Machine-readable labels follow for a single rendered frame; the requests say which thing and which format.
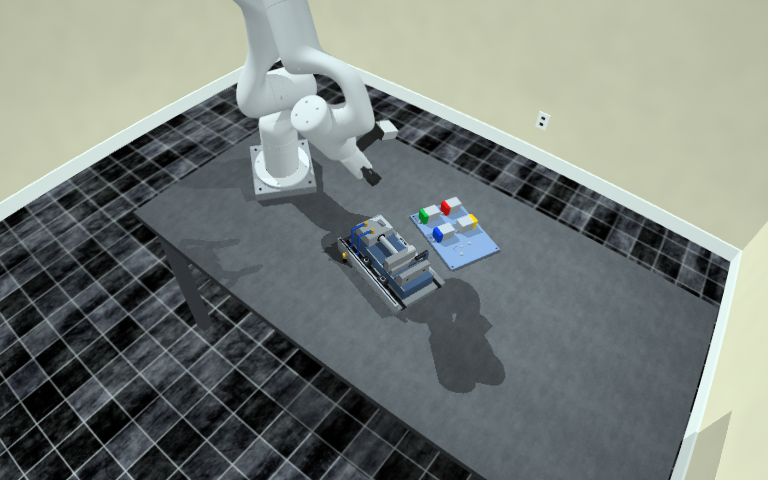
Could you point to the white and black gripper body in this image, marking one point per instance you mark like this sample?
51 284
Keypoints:
355 161

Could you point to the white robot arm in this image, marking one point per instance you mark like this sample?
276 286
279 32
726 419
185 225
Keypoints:
271 96

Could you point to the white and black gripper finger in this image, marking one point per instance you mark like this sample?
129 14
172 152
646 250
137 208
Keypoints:
370 178

